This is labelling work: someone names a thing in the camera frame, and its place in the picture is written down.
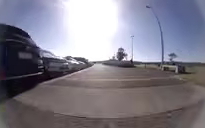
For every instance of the low bushes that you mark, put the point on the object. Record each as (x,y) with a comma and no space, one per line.
(121,63)

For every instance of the dark tree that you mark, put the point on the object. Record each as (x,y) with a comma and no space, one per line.
(121,54)

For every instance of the grey paved path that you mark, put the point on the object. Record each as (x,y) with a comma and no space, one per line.
(106,96)

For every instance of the lamp pole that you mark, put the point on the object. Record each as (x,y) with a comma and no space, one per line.
(132,50)

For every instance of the tall curved street lamp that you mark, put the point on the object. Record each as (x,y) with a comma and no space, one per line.
(161,43)

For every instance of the small tree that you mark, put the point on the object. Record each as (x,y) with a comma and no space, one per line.
(172,56)

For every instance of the row of parked cars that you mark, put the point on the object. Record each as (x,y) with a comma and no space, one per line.
(20,60)

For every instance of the dry grass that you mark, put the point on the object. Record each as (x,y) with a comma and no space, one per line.
(200,75)

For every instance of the low white wall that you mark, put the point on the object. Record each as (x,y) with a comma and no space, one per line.
(171,68)

